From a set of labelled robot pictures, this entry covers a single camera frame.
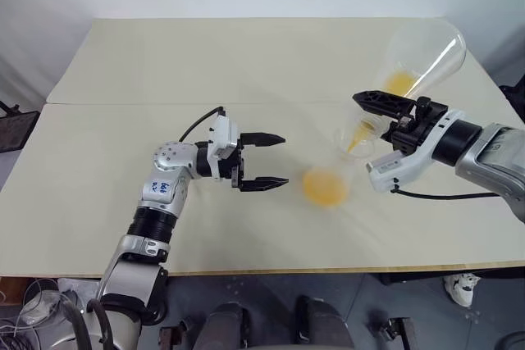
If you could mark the black metal stand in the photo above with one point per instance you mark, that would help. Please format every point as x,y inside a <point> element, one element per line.
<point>16,128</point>

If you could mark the dark rounded shape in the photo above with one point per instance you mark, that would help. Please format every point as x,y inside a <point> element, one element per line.
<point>326,325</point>
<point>227,325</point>

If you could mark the black equipment beside table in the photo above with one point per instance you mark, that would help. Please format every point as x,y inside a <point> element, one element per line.
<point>512,98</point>

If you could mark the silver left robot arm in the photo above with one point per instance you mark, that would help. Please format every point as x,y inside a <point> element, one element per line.
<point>160,186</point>

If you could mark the white sneaker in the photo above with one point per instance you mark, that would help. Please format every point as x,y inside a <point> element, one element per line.
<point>461,286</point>

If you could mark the small clear plastic beaker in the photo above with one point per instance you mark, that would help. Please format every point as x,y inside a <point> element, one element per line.
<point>326,186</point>

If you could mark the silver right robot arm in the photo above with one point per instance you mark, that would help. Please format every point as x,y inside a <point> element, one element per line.
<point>488,153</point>

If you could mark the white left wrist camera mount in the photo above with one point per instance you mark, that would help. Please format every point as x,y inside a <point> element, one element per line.
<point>223,137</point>

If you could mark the black floor clamp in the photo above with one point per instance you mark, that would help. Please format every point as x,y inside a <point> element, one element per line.
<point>400,331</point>

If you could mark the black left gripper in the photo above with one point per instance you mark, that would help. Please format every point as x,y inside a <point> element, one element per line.
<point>236,167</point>

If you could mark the silver robot torso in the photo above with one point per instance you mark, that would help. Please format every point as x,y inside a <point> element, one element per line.
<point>45,337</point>

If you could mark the clear plastic container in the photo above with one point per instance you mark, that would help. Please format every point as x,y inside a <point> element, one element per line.
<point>41,305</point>

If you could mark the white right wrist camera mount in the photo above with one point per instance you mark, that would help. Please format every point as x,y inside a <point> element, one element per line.
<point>410,161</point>

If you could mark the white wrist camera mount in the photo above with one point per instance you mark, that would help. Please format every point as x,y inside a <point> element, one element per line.
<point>223,137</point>
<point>410,161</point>

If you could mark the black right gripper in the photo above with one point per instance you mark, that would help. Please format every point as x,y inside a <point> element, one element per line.
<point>416,128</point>

